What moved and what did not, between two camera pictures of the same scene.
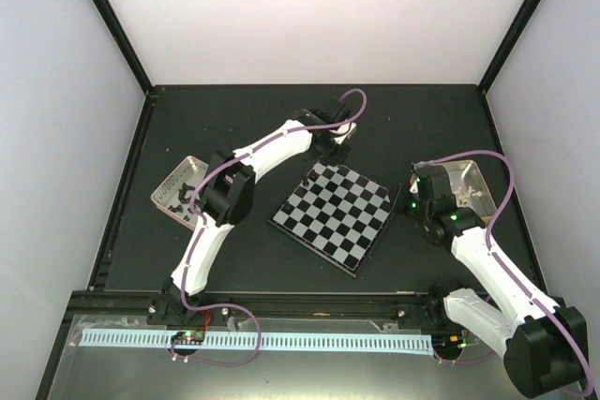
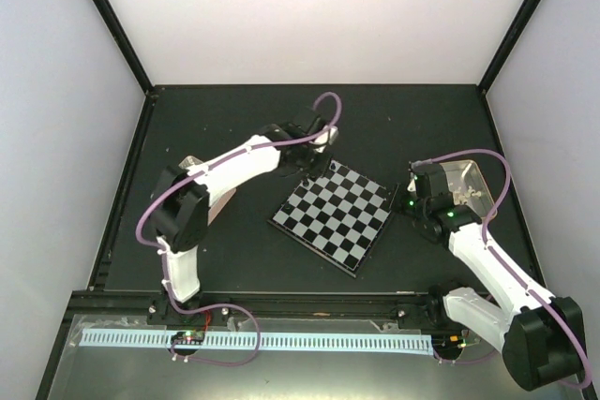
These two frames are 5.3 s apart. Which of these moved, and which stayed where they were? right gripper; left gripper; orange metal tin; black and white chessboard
Moved: left gripper
Stayed: right gripper; black and white chessboard; orange metal tin
